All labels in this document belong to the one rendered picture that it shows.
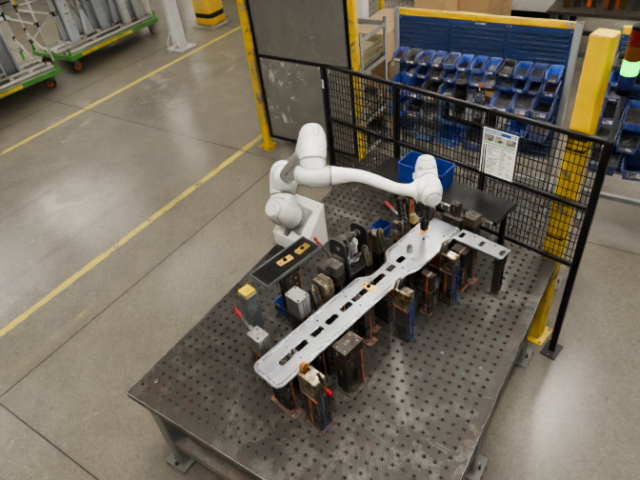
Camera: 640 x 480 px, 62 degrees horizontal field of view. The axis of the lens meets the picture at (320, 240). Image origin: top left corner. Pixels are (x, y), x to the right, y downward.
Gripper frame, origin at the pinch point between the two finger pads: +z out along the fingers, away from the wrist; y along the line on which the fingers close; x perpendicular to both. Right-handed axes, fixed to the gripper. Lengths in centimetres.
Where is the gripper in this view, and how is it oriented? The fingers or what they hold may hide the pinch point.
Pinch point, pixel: (424, 224)
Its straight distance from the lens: 288.4
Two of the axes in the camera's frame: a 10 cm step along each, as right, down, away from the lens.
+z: 1.0, 7.7, 6.3
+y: 7.1, 3.9, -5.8
